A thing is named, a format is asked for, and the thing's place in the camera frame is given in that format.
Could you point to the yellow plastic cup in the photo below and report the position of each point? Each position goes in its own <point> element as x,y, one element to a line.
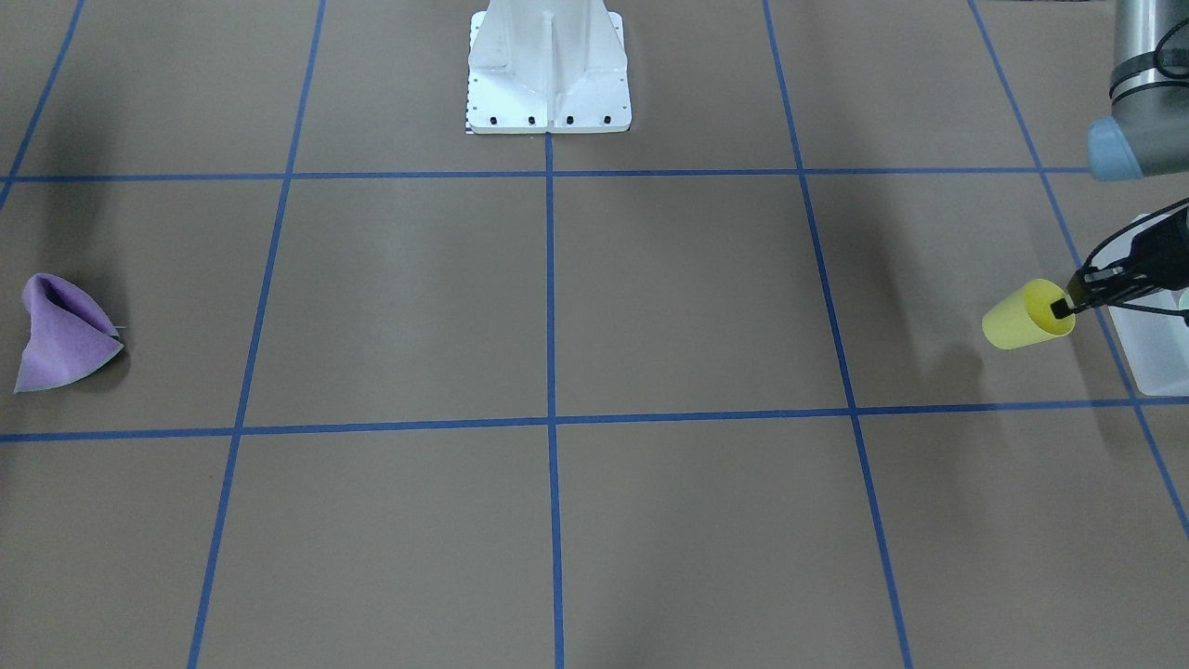
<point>1025,317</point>

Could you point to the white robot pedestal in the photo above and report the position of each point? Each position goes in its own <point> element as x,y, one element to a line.
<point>539,67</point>

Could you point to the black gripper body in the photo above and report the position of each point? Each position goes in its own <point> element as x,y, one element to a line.
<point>1155,246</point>

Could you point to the purple cloth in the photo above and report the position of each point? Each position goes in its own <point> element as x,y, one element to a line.
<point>70,335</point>

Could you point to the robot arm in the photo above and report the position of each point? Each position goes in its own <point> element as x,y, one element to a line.
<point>1146,135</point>

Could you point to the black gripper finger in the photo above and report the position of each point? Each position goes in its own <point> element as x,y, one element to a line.
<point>1064,310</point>

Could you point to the clear plastic storage box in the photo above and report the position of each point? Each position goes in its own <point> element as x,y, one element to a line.
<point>1155,345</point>

